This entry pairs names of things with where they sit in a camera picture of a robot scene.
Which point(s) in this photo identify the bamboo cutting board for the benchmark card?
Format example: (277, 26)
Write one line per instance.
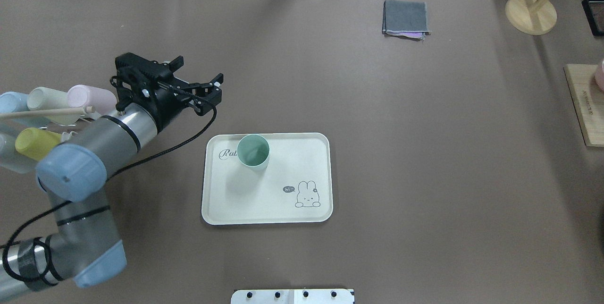
(585, 83)

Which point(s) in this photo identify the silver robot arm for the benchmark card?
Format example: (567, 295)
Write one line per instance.
(77, 238)

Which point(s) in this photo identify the wooden mug tree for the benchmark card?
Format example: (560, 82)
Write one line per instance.
(534, 17)

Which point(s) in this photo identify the yellow cup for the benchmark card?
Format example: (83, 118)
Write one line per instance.
(36, 143)

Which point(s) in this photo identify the white rabbit tray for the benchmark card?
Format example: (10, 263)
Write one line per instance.
(294, 187)

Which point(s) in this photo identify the light blue cup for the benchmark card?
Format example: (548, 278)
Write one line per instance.
(11, 102)

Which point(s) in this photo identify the pink cup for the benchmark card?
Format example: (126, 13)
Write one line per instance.
(82, 96)

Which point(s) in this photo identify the green cup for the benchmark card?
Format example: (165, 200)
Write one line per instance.
(253, 151)

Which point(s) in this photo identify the white wire cup rack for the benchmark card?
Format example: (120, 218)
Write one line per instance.
(84, 112)

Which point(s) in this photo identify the pale white cup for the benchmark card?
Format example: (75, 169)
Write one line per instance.
(43, 98)

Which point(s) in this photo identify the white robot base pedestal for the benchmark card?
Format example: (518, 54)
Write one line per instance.
(294, 296)

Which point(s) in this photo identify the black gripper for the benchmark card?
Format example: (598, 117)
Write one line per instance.
(164, 106)

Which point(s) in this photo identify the folded grey cloth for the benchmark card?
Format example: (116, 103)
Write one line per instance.
(407, 19)

